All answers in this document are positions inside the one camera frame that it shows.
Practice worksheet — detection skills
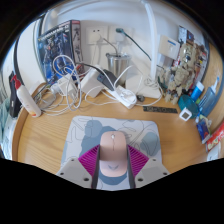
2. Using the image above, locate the grey cloud-print mouse pad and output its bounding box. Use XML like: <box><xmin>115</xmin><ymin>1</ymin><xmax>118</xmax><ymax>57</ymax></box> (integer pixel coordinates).
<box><xmin>59</xmin><ymin>115</ymin><xmax>164</xmax><ymax>187</ymax></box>

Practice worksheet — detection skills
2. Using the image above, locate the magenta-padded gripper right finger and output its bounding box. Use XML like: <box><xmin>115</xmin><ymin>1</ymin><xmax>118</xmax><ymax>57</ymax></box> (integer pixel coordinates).
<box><xmin>126</xmin><ymin>144</ymin><xmax>171</xmax><ymax>189</ymax></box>

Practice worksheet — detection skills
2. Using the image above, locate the white power strip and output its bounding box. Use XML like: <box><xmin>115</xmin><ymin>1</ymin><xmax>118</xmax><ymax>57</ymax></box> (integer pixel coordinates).
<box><xmin>108</xmin><ymin>84</ymin><xmax>138</xmax><ymax>110</ymax></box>

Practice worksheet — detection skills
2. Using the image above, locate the black ruler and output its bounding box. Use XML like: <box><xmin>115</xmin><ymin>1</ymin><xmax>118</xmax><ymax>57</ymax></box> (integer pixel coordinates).
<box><xmin>143</xmin><ymin>105</ymin><xmax>179</xmax><ymax>114</ymax></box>

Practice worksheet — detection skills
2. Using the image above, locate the teal blanket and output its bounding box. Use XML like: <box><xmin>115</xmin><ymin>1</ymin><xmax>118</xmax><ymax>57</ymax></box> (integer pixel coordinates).
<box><xmin>0</xmin><ymin>96</ymin><xmax>14</xmax><ymax>158</ymax></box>

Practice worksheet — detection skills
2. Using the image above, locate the dark green plug cable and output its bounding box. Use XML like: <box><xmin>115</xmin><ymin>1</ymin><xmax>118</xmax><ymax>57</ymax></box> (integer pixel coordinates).
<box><xmin>115</xmin><ymin>28</ymin><xmax>153</xmax><ymax>62</ymax></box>

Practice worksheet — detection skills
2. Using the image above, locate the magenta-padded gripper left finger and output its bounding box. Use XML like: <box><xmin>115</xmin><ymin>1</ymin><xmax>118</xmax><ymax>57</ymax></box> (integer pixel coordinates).
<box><xmin>55</xmin><ymin>144</ymin><xmax>101</xmax><ymax>190</ymax></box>

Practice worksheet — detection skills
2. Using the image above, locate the teal round container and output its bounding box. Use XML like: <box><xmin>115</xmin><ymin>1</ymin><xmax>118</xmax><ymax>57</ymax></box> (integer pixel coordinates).
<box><xmin>177</xmin><ymin>94</ymin><xmax>200</xmax><ymax>119</ymax></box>

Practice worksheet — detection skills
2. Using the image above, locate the white red-capped pump bottle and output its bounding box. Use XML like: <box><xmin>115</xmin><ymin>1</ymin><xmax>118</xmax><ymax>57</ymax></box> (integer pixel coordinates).
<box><xmin>10</xmin><ymin>74</ymin><xmax>42</xmax><ymax>118</ymax></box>

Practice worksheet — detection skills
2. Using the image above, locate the blue spray bottle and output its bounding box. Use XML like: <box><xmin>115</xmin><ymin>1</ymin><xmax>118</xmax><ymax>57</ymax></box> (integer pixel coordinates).
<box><xmin>198</xmin><ymin>76</ymin><xmax>221</xmax><ymax>118</ymax></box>

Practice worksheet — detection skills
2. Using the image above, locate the white cable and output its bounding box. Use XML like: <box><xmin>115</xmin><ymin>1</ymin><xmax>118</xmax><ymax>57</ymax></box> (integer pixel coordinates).
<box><xmin>39</xmin><ymin>54</ymin><xmax>101</xmax><ymax>116</ymax></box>

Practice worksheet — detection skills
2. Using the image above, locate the black power adapter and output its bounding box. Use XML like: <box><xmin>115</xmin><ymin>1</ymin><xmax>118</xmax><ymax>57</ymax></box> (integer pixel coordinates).
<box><xmin>96</xmin><ymin>68</ymin><xmax>118</xmax><ymax>92</ymax></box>

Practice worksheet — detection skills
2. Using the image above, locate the steel cup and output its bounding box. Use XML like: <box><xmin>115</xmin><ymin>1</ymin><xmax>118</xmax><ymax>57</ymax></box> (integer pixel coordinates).
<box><xmin>105</xmin><ymin>52</ymin><xmax>132</xmax><ymax>86</ymax></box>

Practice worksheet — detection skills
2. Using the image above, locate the pink computer mouse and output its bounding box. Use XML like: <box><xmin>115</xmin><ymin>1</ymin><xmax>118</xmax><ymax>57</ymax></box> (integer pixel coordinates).
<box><xmin>99</xmin><ymin>130</ymin><xmax>130</xmax><ymax>178</ymax></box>

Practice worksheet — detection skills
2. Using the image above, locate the white wall socket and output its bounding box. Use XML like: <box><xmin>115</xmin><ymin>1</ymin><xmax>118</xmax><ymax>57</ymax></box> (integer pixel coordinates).
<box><xmin>85</xmin><ymin>25</ymin><xmax>109</xmax><ymax>45</ymax></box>

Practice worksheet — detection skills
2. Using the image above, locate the colourful robot picture box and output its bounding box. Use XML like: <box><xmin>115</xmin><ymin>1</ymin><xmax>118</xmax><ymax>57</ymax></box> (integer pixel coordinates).
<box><xmin>176</xmin><ymin>24</ymin><xmax>209</xmax><ymax>78</ymax></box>

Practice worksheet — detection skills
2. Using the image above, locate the black bag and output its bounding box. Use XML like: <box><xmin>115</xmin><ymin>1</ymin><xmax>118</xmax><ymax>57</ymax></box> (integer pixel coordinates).
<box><xmin>8</xmin><ymin>70</ymin><xmax>23</xmax><ymax>119</ymax></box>

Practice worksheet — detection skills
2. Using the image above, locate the white desk lamp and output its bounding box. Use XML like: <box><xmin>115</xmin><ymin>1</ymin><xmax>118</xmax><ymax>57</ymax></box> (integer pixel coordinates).
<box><xmin>125</xmin><ymin>0</ymin><xmax>163</xmax><ymax>100</ymax></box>

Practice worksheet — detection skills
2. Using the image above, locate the small white carton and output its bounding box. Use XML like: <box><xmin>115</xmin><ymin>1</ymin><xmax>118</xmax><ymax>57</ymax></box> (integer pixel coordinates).
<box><xmin>158</xmin><ymin>34</ymin><xmax>181</xmax><ymax>58</ymax></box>

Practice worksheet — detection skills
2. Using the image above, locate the white power adapter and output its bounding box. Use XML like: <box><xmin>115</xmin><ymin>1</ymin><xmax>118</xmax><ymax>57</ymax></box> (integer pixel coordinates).
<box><xmin>80</xmin><ymin>68</ymin><xmax>106</xmax><ymax>99</ymax></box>

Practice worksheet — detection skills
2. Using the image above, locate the small white cube clock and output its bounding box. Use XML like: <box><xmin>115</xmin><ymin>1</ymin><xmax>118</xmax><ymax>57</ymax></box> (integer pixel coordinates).
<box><xmin>178</xmin><ymin>107</ymin><xmax>193</xmax><ymax>122</ymax></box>

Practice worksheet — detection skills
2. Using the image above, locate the tan robot model figure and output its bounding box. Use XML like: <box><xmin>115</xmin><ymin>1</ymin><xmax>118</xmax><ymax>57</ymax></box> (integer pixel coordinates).
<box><xmin>157</xmin><ymin>42</ymin><xmax>189</xmax><ymax>105</ymax></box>

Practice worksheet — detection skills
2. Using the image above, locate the blue model kit box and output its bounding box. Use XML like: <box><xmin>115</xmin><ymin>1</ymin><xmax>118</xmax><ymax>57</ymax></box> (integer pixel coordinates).
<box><xmin>37</xmin><ymin>19</ymin><xmax>84</xmax><ymax>86</ymax></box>

